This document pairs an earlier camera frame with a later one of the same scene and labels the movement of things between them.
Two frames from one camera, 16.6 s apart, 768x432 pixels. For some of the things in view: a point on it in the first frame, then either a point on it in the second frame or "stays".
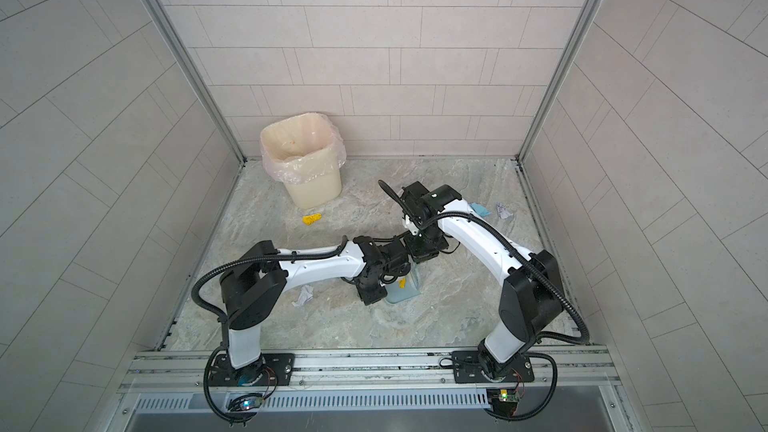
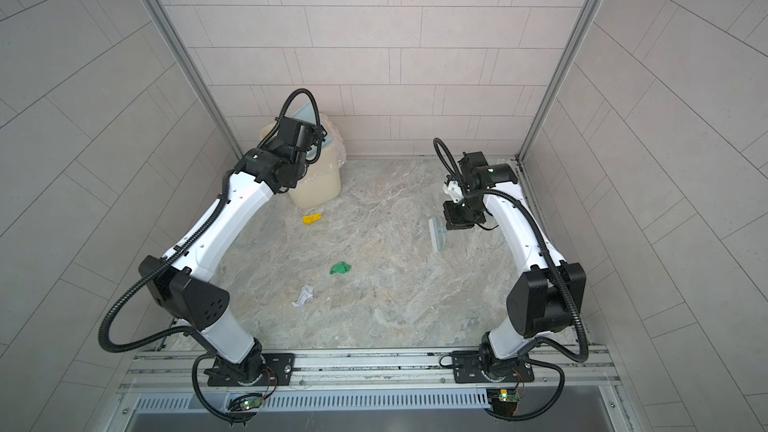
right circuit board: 504,400 stays
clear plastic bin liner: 303,147 stays
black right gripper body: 425,243 → 465,213
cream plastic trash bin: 304,152 stays
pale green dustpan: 405,287 → 307,114
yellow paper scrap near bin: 309,219 stays
